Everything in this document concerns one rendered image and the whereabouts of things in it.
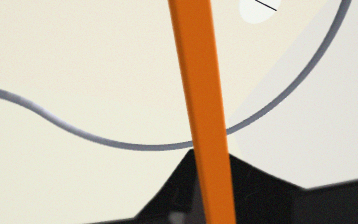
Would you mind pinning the orange bar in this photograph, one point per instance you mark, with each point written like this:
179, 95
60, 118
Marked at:
194, 35

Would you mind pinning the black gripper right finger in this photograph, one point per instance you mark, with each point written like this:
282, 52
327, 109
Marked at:
261, 198

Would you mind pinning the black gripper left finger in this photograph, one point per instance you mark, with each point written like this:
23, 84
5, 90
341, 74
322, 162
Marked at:
178, 201

